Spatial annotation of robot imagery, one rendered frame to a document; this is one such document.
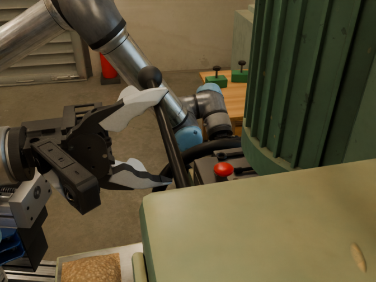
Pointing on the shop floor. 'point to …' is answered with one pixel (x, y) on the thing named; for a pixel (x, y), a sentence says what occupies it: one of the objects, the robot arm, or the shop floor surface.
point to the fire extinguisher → (108, 73)
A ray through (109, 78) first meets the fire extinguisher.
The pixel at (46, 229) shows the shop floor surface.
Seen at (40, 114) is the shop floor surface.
